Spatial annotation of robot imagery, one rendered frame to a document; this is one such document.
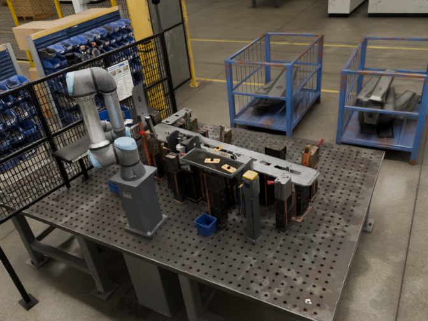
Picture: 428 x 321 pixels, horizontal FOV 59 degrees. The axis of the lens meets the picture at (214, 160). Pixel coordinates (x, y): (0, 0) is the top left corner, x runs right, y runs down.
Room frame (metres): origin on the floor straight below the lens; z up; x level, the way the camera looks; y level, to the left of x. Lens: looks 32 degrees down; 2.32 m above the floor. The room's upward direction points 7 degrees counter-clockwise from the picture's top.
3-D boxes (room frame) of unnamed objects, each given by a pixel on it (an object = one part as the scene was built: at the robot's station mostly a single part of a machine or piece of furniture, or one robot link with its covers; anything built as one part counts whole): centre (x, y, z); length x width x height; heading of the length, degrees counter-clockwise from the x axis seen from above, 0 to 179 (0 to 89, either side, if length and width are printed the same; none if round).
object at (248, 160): (1.89, -0.17, 0.90); 0.13 x 0.10 x 0.41; 139
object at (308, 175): (2.22, -0.06, 1.00); 1.38 x 0.22 x 0.02; 49
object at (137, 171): (1.89, 0.48, 1.15); 0.15 x 0.15 x 0.10
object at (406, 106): (3.81, -1.99, 0.47); 1.20 x 0.80 x 0.95; 149
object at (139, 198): (1.89, 0.48, 0.90); 0.21 x 0.21 x 0.40; 57
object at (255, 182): (1.65, -0.18, 0.92); 0.08 x 0.08 x 0.44; 49
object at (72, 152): (2.67, 0.77, 1.02); 0.90 x 0.22 x 0.03; 139
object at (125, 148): (1.89, 0.49, 1.27); 0.13 x 0.12 x 0.14; 107
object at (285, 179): (1.71, -0.37, 0.88); 0.11 x 0.10 x 0.36; 139
